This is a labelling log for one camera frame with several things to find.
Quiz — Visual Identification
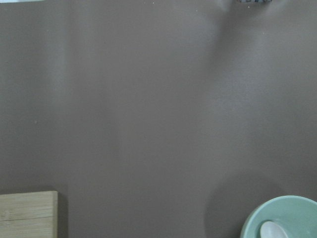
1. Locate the white ceramic spoon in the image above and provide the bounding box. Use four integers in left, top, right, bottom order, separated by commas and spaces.
260, 221, 289, 238

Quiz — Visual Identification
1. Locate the mint green bowl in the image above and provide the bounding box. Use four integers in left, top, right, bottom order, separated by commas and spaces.
240, 195, 317, 238

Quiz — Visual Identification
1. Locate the bamboo cutting board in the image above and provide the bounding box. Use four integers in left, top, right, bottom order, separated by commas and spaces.
0, 191, 58, 238

